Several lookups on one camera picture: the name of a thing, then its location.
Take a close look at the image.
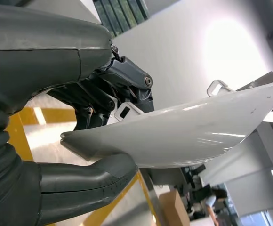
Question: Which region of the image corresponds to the steel workbench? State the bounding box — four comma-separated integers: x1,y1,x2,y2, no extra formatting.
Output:
6,93,173,226

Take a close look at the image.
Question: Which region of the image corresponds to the yellow workbench tape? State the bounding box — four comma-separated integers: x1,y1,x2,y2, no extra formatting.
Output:
6,107,157,226

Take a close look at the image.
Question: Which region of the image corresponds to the person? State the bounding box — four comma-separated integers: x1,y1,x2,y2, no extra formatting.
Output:
204,186,229,226

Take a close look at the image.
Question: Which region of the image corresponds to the cardboard box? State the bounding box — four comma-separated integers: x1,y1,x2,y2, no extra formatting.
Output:
158,188,191,226

